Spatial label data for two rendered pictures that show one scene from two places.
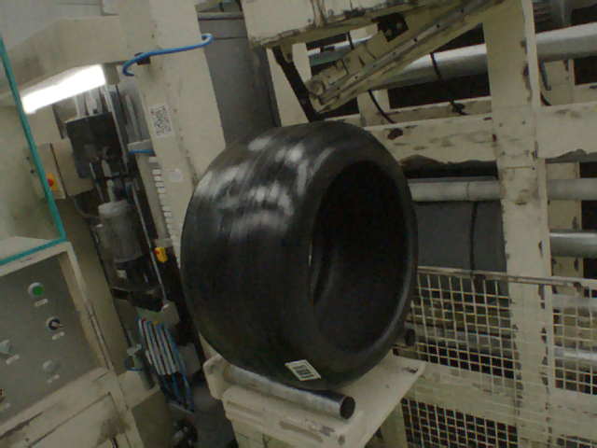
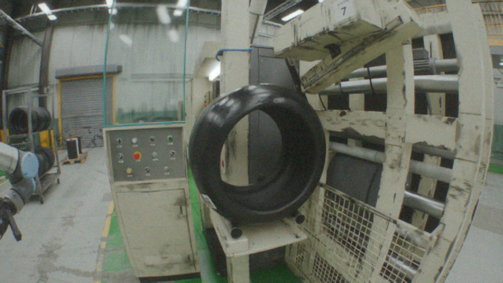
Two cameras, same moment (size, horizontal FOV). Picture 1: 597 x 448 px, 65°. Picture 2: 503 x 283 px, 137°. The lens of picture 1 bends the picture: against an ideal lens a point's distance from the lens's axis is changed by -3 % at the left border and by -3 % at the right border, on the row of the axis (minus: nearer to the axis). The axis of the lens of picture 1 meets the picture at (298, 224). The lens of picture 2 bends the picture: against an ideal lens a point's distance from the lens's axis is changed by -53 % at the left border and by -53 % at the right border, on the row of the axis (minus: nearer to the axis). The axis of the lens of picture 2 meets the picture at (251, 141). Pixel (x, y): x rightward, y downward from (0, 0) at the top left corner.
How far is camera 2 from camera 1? 49 cm
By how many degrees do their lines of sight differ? 28
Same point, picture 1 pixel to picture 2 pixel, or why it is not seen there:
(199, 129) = (234, 85)
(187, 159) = not seen: hidden behind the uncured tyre
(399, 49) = (336, 62)
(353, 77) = (316, 76)
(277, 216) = (213, 118)
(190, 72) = (237, 60)
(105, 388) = (182, 186)
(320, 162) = (249, 99)
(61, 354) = (172, 165)
